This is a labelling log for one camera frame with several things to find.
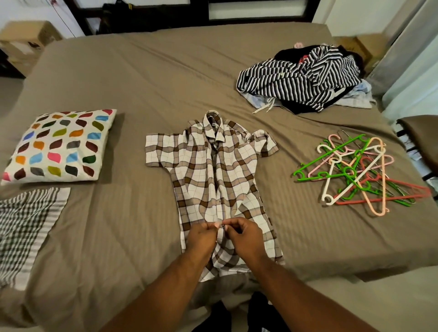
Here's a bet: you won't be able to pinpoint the person's right hand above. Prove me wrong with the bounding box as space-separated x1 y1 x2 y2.
222 217 269 266

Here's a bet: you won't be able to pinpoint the person's left hand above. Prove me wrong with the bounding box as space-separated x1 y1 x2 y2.
185 220 221 264

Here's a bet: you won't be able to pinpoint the brown white plaid shirt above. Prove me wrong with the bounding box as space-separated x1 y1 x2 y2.
144 109 286 283

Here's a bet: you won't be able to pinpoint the pile of coloured plastic hangers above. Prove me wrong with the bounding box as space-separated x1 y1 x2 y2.
291 130 433 218

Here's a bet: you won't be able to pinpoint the black white striped garment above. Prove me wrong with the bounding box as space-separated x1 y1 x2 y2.
235 44 364 114

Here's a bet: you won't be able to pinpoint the light blue garment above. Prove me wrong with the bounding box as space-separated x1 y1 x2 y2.
244 78 376 112

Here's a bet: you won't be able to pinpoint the person's right forearm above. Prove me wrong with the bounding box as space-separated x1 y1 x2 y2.
246 252 381 332

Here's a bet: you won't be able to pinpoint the person's left forearm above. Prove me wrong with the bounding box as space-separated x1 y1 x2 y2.
99 252 216 332

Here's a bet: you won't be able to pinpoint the person's black trousers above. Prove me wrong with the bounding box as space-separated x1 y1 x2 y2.
192 290 292 332

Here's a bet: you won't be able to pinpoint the bed with taupe sheet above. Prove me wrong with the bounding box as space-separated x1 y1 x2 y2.
0 22 438 332

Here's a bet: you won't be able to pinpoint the cardboard boxes left of bed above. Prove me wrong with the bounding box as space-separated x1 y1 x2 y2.
0 21 64 78

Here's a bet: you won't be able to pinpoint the colourful leaf print pillow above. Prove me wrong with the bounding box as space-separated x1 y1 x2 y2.
0 108 118 186

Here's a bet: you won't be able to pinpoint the grey checked towel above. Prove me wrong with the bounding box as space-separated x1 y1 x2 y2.
0 187 71 291

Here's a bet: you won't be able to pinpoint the brown chair with black legs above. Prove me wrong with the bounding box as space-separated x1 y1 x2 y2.
396 115 438 184

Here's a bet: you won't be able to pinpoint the cardboard box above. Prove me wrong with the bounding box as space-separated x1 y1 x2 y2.
332 36 360 59
356 33 391 73

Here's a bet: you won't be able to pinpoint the black bag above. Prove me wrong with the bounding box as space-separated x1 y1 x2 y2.
97 0 209 35

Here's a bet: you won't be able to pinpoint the black slatted headboard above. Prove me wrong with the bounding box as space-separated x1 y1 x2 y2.
63 0 321 36

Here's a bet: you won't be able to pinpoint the sheer white curtain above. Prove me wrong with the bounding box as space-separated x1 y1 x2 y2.
366 0 438 124

